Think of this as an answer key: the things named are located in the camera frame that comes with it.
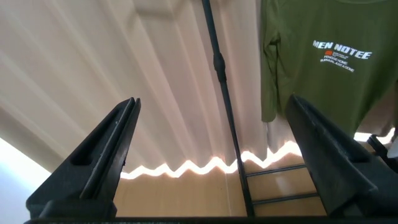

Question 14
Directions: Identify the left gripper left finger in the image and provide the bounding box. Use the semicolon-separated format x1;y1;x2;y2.
26;96;142;218

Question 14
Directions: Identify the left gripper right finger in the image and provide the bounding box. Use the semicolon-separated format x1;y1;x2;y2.
285;94;398;218

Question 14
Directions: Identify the green printed T-shirt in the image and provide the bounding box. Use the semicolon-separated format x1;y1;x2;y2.
260;0;398;138

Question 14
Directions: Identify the black clothes rack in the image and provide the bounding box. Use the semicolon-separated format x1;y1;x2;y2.
201;0;398;218

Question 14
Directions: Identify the beige curtain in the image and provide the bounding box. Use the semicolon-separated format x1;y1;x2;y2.
0;0;398;180

